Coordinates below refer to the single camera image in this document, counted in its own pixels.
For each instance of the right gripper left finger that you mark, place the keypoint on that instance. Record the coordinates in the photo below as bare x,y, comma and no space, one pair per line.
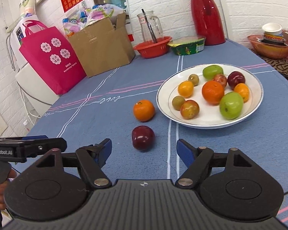
83,174

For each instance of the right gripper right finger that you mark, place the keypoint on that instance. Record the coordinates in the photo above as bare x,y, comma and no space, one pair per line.
230,184

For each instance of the small green apple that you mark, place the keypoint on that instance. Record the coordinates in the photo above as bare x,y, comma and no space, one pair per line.
231,105

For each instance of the red yellow small apple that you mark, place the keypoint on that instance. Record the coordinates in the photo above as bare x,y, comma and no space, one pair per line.
189,110

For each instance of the orange tangerine with stem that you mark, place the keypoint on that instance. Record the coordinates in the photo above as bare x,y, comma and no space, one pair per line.
212,92

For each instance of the large dark red plum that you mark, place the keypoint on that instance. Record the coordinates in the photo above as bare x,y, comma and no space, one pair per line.
143,138

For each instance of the brown longan fruit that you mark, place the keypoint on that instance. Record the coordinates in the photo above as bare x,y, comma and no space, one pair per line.
194,79
177,102

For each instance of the person's left hand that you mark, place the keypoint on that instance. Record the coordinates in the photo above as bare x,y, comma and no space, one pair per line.
12,174

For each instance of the white oval plate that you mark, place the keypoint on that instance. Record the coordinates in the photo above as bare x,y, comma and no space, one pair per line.
209,116

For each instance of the yellow kumquat right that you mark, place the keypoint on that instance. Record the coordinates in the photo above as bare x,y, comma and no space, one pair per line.
243,90

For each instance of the yellow kumquat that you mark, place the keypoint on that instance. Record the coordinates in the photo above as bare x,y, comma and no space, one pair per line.
186,89
243,90

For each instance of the blue striped tablecloth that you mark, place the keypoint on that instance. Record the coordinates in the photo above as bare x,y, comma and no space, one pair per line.
143,194

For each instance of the yellow kumquat left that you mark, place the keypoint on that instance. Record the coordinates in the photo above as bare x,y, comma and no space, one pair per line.
186,89

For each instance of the pink shopping bag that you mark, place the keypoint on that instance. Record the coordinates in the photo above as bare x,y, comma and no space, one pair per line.
51,55

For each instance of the brown patterned cloth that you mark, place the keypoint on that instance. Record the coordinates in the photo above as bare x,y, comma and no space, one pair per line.
280,66

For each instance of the orange brown bowl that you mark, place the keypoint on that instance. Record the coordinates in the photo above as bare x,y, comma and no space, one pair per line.
270,51

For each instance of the brown cardboard box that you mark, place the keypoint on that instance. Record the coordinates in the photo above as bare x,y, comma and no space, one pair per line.
102,46

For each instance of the green instant noodle bowl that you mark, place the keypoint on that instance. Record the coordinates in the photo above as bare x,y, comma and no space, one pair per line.
188,45

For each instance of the red plastic basket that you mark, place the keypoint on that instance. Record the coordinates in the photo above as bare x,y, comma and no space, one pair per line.
150,49

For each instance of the red thermos jug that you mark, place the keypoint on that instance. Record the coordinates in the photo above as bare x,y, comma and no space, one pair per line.
207,21

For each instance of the white cup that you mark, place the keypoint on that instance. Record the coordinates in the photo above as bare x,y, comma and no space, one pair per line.
272,29

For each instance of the black stirring stick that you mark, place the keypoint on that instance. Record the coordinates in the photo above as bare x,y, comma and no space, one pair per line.
149,27

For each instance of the glass pitcher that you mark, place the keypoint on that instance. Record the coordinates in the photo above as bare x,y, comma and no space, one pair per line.
155,24

